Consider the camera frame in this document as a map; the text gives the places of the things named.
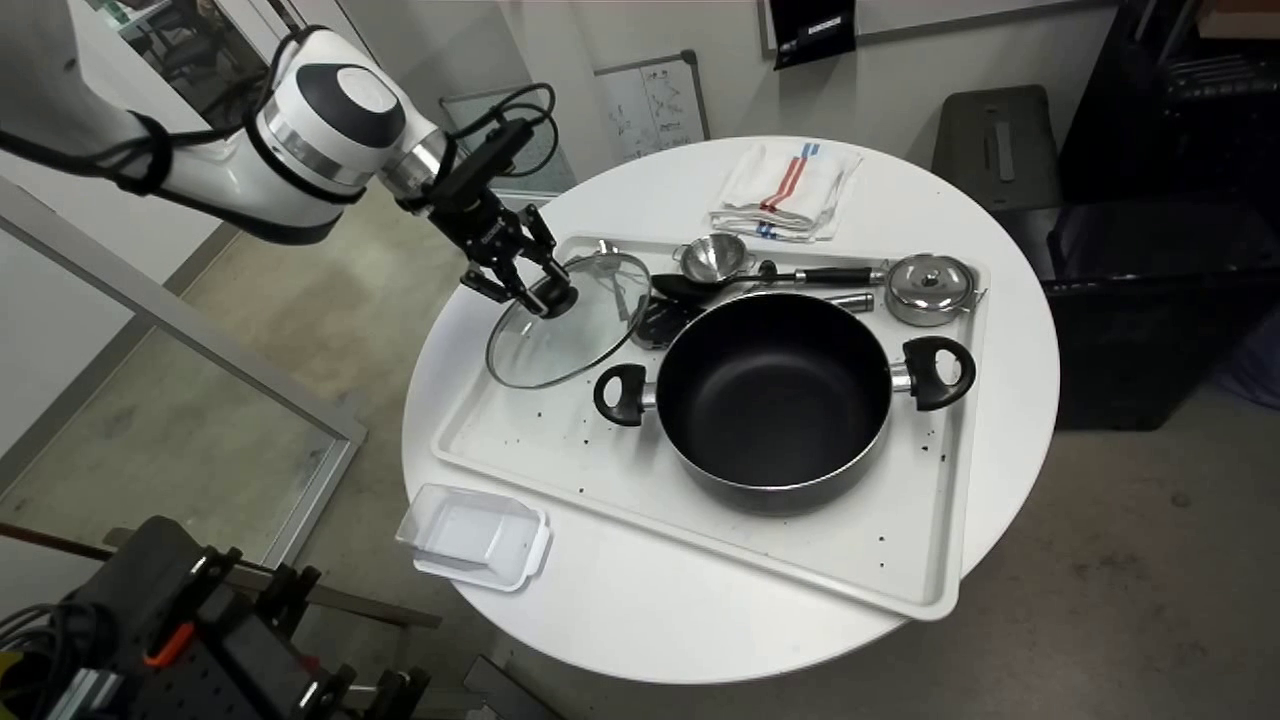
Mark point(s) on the small leaning whiteboard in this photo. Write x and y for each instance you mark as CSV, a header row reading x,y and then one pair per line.
x,y
652,103

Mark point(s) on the black cooking pot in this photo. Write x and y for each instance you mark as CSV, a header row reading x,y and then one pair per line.
x,y
781,395

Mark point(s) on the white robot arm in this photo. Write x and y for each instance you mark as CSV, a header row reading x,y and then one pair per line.
x,y
327,131

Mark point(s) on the black stool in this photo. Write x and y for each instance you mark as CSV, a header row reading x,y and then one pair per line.
x,y
996,144

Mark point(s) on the black storage cabinet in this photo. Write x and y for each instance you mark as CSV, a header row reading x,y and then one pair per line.
x,y
1167,245

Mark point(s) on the clear plastic container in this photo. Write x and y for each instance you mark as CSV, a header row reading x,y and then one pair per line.
x,y
472,538

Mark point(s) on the black wall marker holder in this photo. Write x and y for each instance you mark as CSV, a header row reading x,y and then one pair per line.
x,y
814,30

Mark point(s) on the folded white dish towel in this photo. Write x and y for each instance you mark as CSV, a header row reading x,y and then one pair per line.
x,y
781,195

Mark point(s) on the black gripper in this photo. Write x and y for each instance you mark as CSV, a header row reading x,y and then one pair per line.
x,y
494,239

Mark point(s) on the small steel strainer cup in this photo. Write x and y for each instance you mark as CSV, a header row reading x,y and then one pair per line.
x,y
928,290

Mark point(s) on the black equipment stand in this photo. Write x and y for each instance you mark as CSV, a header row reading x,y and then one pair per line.
x,y
167,628

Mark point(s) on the glass pot lid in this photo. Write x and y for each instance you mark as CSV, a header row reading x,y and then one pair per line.
x,y
538,354

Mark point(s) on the steel measuring cup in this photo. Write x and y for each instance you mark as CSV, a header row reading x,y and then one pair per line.
x,y
714,258

